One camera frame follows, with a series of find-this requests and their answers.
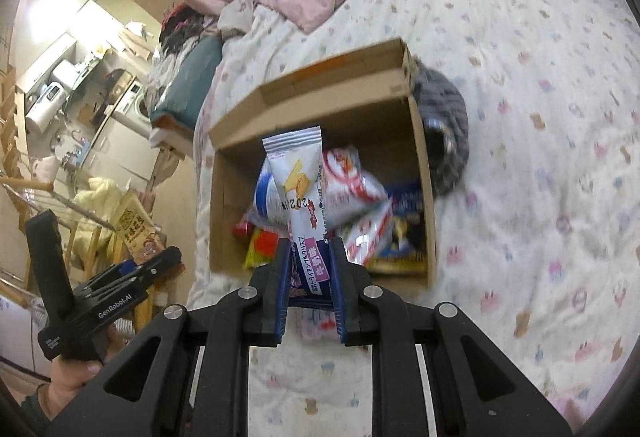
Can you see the white water heater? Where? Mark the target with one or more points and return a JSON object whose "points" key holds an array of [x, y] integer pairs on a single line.
{"points": [[45, 107]]}

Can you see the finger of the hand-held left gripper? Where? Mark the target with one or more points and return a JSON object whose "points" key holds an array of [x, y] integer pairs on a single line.
{"points": [[160, 259]]}

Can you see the yellow printed paper bag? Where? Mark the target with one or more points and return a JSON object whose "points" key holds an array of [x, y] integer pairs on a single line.
{"points": [[137, 229]]}

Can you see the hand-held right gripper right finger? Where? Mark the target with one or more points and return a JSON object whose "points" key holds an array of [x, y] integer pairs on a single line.
{"points": [[339, 287]]}

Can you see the grey striped cloth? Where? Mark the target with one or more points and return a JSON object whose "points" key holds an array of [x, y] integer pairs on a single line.
{"points": [[445, 132]]}

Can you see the white and purple snack packet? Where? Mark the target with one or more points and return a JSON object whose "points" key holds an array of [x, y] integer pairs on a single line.
{"points": [[300, 197]]}

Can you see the teal cushion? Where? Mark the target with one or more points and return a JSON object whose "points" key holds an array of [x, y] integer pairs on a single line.
{"points": [[185, 82]]}

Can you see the pile of clothes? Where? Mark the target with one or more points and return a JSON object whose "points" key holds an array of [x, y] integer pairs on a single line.
{"points": [[185, 24]]}

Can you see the yellow snack packet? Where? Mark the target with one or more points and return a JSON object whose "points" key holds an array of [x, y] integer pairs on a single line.
{"points": [[405, 252]]}

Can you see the white washing machine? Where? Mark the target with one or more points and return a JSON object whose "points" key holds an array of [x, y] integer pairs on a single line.
{"points": [[140, 104]]}

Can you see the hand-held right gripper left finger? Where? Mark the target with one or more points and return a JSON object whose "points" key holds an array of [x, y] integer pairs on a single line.
{"points": [[284, 282]]}

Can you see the person's left hand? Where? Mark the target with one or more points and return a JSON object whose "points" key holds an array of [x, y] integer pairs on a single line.
{"points": [[70, 382]]}

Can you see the cardboard box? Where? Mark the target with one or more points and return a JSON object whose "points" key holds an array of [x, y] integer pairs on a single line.
{"points": [[320, 92]]}

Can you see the blue and white snack packet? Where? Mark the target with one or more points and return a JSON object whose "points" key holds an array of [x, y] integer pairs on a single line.
{"points": [[270, 197]]}

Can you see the pink snack packet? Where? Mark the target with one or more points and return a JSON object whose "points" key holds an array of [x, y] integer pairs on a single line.
{"points": [[372, 237]]}

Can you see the yellow cloth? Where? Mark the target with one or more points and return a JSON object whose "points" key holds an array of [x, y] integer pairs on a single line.
{"points": [[97, 212]]}

